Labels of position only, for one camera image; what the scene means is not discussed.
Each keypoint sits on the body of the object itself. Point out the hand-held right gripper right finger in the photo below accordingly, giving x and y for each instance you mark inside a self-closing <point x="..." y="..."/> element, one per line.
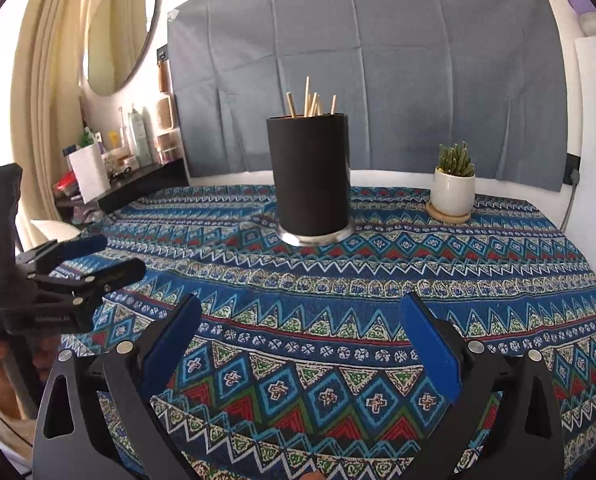
<point x="433" y="350"/>

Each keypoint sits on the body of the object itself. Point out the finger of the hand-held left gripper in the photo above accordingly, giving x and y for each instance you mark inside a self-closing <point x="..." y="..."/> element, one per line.
<point x="117" y="275"/>
<point x="85" y="245"/>

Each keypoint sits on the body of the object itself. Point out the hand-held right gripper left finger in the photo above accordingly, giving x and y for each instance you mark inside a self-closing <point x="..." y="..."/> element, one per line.
<point x="172" y="350"/>

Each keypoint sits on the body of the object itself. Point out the black cylindrical utensil holder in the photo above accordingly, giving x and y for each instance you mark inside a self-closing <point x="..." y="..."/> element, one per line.
<point x="308" y="175"/>

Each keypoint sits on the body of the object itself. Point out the bunch of wooden chopsticks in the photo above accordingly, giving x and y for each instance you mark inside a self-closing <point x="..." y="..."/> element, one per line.
<point x="308" y="102"/>

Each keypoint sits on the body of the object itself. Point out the person's left hand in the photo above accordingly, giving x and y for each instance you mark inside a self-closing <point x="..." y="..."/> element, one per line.
<point x="45" y="355"/>

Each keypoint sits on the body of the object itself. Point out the red packet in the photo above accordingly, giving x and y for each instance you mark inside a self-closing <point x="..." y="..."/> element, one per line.
<point x="66" y="182"/>

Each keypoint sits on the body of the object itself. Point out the black side shelf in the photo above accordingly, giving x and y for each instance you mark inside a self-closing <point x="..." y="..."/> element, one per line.
<point x="142" y="185"/>

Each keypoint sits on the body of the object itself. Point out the yellow tube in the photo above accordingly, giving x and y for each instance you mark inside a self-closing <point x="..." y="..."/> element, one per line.
<point x="114" y="141"/>

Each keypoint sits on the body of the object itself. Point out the grey spray bottle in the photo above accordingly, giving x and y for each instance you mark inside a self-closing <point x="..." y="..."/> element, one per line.
<point x="141" y="140"/>

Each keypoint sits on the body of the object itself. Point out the white electric toothbrush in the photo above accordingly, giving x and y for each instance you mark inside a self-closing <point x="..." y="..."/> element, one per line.
<point x="123" y="127"/>

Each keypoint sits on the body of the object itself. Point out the blue patterned tablecloth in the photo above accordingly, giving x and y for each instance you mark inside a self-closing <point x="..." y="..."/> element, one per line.
<point x="328" y="285"/>

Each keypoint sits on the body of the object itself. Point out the glass cosmetic jar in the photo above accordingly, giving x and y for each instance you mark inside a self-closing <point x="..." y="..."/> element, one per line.
<point x="167" y="149"/>

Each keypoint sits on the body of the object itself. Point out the round wooden coaster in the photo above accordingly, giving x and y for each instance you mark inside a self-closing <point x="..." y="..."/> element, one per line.
<point x="448" y="218"/>

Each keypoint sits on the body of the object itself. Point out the woven hair brush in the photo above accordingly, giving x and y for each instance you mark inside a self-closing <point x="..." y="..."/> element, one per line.
<point x="164" y="114"/>

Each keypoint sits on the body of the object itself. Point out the succulent in white pot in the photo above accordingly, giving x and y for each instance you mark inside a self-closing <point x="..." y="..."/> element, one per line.
<point x="453" y="190"/>

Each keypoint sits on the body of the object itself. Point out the cream curtain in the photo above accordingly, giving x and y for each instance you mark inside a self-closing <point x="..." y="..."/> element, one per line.
<point x="47" y="85"/>

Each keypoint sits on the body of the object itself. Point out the hanging wooden brush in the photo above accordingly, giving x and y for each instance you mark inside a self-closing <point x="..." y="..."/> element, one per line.
<point x="165" y="76"/>

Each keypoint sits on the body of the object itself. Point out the grey-blue backdrop cloth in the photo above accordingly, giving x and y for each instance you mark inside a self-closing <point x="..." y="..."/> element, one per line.
<point x="378" y="60"/>

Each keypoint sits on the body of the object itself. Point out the stack of white bowls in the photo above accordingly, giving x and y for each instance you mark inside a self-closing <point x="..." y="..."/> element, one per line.
<point x="592" y="24"/>

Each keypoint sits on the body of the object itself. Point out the round wall mirror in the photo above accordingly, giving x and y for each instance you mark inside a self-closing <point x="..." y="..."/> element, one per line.
<point x="122" y="35"/>

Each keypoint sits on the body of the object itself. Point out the black wall socket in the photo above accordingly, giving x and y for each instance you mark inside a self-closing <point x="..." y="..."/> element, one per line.
<point x="572" y="169"/>

